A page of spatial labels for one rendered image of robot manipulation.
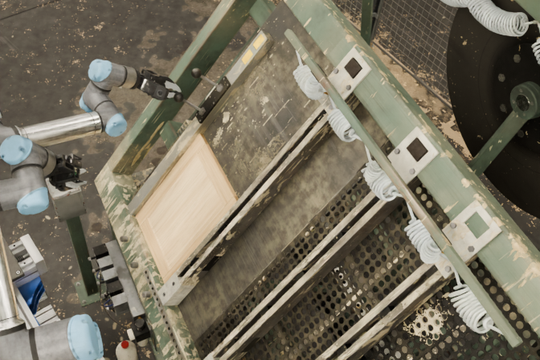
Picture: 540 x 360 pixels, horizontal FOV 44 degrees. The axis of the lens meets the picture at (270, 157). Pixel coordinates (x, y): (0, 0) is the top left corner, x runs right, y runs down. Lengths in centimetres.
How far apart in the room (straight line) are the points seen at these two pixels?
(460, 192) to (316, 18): 74
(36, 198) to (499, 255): 112
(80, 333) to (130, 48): 331
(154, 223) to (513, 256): 149
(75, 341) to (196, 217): 92
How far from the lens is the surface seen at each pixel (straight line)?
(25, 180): 173
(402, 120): 184
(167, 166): 261
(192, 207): 250
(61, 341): 172
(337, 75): 199
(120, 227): 280
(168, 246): 260
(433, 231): 157
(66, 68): 471
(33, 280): 268
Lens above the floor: 319
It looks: 51 degrees down
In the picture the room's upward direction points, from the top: 7 degrees clockwise
